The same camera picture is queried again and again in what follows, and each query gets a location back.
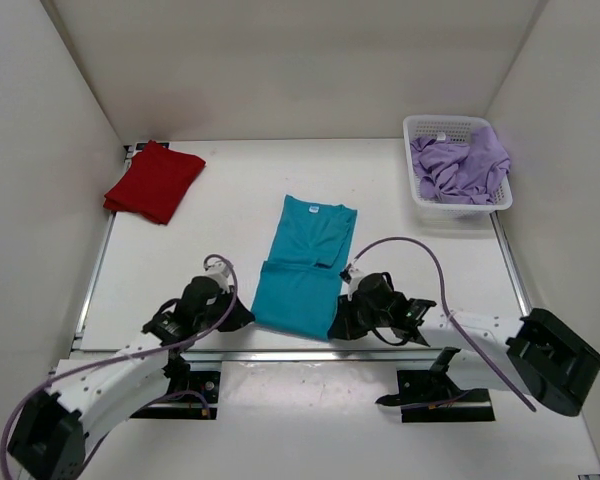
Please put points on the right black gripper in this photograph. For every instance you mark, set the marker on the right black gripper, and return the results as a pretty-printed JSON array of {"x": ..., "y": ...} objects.
[{"x": 340, "y": 329}]

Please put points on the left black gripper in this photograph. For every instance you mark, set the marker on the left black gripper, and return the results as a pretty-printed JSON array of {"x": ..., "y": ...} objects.
[{"x": 238, "y": 317}]

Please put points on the teal t-shirt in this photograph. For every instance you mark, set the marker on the teal t-shirt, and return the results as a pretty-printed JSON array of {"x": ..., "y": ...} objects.
[{"x": 300, "y": 280}]

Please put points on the red t-shirt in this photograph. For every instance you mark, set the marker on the red t-shirt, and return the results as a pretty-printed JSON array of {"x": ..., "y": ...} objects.
[{"x": 155, "y": 183}]

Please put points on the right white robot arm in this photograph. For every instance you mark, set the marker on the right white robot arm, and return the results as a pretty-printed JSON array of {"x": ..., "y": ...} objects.
[{"x": 538, "y": 354}]

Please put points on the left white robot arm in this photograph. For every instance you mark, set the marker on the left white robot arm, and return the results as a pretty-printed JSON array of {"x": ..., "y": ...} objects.
[{"x": 56, "y": 430}]

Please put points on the lavender t-shirt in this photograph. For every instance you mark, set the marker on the lavender t-shirt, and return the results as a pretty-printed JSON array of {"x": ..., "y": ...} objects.
[{"x": 466, "y": 173}]

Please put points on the white plastic laundry basket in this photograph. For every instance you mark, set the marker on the white plastic laundry basket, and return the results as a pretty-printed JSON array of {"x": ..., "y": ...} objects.
[{"x": 458, "y": 130}]

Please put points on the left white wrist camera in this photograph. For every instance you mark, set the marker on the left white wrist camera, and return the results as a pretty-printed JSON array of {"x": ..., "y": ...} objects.
[{"x": 222, "y": 273}]

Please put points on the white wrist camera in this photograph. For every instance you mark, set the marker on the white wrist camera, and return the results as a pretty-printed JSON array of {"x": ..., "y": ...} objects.
[
  {"x": 222, "y": 273},
  {"x": 352, "y": 277}
]

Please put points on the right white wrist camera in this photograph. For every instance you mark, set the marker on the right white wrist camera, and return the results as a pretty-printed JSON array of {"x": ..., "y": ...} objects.
[{"x": 352, "y": 277}]

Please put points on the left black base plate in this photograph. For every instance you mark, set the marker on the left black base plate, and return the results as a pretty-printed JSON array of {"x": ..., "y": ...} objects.
[{"x": 192, "y": 394}]

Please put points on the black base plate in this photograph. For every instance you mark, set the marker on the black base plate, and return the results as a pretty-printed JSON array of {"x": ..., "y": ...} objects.
[
  {"x": 192, "y": 394},
  {"x": 431, "y": 397}
]

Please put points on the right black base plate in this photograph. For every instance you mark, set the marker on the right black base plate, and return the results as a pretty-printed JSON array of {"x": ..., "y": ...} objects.
[{"x": 431, "y": 397}]

